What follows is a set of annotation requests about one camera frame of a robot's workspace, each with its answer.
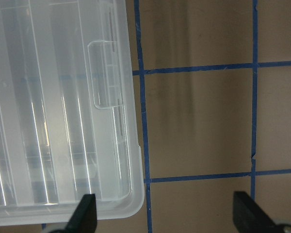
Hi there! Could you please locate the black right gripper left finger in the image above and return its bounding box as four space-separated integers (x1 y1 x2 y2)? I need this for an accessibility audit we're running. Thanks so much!
65 194 97 233

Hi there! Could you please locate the clear plastic box lid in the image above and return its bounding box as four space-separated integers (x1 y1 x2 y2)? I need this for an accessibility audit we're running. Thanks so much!
0 0 145 226

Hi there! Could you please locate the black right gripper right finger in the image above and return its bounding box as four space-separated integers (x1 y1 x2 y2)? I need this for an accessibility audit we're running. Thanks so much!
233 191 281 233

